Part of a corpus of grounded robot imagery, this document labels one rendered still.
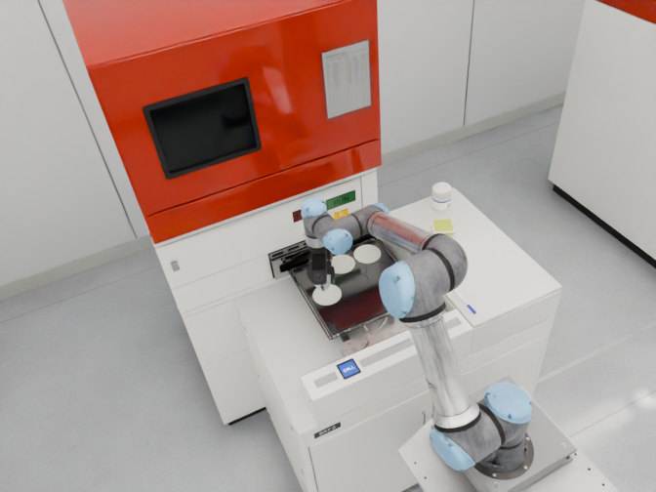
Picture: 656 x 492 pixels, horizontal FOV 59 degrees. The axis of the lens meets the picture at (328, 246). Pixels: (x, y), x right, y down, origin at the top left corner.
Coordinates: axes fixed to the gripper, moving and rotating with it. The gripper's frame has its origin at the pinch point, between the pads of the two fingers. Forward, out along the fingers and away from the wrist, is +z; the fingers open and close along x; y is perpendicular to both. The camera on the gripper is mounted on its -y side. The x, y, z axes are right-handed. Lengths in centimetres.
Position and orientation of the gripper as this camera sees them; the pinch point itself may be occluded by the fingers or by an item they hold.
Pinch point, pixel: (322, 290)
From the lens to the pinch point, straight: 194.3
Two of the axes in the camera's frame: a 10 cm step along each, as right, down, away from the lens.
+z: 0.8, 7.3, 6.8
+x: -9.9, 0.2, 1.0
